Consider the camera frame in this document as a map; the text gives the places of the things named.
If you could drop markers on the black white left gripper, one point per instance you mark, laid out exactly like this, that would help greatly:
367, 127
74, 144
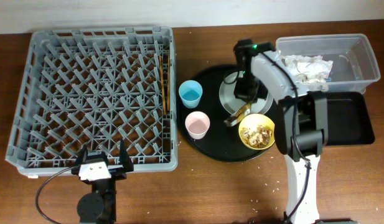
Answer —
120, 172

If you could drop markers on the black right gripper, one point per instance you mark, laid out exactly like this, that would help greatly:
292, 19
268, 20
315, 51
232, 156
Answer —
239, 93

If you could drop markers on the white round plate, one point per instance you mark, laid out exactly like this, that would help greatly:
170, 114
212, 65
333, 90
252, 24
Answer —
262, 99

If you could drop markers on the yellow bowl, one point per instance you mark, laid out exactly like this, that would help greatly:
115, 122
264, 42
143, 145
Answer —
251, 121

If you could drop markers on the brown food scraps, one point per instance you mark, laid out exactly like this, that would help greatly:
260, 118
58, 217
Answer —
257, 138

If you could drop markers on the pink plastic cup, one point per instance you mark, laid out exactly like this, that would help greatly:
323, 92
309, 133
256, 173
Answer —
197, 124

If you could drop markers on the white napkin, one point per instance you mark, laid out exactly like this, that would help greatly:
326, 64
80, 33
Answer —
307, 69

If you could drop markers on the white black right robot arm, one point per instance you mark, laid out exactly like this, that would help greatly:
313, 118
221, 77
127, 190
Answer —
301, 127

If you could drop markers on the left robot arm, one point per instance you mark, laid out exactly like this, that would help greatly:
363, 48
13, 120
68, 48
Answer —
99, 206

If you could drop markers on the grey dishwasher rack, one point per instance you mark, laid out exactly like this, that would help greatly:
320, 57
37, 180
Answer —
95, 87

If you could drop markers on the round black tray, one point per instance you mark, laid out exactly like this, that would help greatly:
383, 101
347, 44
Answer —
221, 143

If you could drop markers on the blue plastic cup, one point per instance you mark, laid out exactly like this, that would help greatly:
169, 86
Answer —
190, 93

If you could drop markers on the brown wooden chopstick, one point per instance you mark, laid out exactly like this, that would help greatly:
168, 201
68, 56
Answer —
162, 86
168, 81

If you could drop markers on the rectangular black tray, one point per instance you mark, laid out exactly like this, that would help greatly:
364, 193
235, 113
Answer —
348, 119

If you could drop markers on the clear plastic bin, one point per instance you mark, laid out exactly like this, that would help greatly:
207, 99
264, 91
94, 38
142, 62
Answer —
354, 63

